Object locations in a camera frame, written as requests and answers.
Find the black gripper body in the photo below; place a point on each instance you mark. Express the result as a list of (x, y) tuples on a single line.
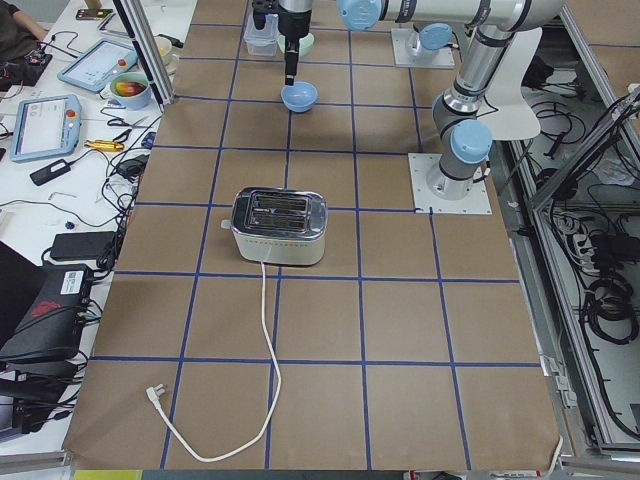
[(295, 22)]

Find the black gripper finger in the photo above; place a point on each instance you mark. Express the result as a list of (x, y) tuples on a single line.
[(291, 57)]

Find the green bowl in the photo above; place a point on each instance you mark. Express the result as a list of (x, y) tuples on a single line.
[(305, 44)]

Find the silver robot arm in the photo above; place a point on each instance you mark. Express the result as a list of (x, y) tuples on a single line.
[(465, 141), (431, 36)]

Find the white bowl with lemon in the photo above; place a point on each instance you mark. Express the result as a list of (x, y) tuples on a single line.
[(165, 49)]

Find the blue bowl with fruit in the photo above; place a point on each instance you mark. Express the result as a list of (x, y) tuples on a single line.
[(131, 90)]

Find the clear plastic food container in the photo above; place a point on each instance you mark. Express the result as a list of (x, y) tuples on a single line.
[(262, 42)]

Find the cream and chrome toaster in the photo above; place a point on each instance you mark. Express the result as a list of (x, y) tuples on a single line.
[(279, 226)]

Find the black scissors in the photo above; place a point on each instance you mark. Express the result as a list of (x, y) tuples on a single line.
[(128, 126)]

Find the blue teach pendant far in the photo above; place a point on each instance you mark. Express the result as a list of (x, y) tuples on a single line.
[(99, 65)]

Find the blue teach pendant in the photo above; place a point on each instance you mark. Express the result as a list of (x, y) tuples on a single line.
[(99, 65), (45, 128)]

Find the gold metal tool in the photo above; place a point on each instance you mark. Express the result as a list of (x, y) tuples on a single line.
[(106, 146)]

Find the white chair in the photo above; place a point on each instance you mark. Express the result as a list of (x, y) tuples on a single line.
[(503, 109)]

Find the black power adapter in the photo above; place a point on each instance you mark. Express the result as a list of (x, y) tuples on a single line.
[(50, 172)]

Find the blue teach pendant near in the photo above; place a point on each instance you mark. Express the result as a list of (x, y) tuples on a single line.
[(45, 128)]

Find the black power brick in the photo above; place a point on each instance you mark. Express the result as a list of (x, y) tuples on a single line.
[(81, 246)]

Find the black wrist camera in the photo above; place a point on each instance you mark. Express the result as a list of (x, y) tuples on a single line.
[(261, 9)]

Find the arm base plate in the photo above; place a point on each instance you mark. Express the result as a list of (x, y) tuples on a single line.
[(435, 193), (409, 52)]

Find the aluminium frame post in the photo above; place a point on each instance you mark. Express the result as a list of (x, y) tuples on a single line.
[(134, 19)]

